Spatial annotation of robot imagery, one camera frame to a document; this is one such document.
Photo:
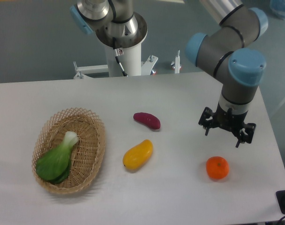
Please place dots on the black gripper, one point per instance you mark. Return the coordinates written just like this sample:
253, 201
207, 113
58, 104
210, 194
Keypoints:
229, 122

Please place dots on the orange fruit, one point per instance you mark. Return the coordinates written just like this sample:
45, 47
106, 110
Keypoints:
217, 167

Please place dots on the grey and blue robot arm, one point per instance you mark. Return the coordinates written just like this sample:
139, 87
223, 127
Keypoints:
224, 55

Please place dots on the purple sweet potato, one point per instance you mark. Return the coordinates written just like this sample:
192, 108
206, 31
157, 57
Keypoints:
148, 120

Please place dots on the yellow mango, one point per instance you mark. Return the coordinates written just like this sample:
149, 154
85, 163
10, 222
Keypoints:
138, 155

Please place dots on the blue plastic bag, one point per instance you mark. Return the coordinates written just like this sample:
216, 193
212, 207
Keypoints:
278, 8

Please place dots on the woven wicker basket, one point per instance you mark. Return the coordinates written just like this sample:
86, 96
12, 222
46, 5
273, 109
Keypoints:
86, 155

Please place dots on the green bok choy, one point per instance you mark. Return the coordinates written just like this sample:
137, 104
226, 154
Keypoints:
54, 165

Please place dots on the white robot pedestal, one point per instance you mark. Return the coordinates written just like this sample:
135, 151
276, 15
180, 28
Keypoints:
123, 50

